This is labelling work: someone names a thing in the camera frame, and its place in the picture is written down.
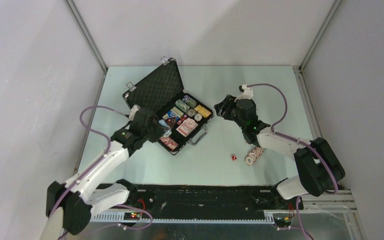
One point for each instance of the red playing card deck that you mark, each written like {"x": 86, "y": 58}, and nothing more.
{"x": 186, "y": 127}

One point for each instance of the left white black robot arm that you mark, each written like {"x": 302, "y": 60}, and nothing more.
{"x": 71, "y": 205}

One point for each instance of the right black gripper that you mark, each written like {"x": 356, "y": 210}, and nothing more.
{"x": 220, "y": 108}

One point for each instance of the blue patterned card deck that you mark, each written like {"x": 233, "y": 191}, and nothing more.
{"x": 173, "y": 116}

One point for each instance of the red white chip row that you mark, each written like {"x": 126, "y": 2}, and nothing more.
{"x": 169, "y": 143}

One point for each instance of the light blue chip stack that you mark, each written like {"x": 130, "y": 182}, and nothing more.
{"x": 163, "y": 123}

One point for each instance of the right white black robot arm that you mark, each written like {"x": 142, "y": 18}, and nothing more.
{"x": 318, "y": 168}

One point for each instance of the blue white chip stack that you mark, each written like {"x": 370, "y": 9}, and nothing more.
{"x": 192, "y": 103}

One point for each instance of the white red chip stack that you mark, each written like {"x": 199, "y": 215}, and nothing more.
{"x": 253, "y": 155}

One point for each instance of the red dice in case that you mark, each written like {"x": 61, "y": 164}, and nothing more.
{"x": 182, "y": 119}

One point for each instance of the yellow poker chip stack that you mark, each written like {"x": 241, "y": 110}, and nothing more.
{"x": 203, "y": 111}

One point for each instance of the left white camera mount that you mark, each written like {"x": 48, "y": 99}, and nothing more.
{"x": 133, "y": 112}

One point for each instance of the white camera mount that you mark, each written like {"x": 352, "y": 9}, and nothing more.
{"x": 133, "y": 112}
{"x": 246, "y": 93}

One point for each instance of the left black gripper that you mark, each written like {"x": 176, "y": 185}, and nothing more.
{"x": 158, "y": 131}

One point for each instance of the green poker chip stack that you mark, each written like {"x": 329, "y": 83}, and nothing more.
{"x": 181, "y": 105}

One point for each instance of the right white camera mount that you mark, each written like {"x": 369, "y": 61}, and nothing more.
{"x": 246, "y": 93}

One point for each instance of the black poker set case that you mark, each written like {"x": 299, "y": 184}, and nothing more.
{"x": 158, "y": 91}

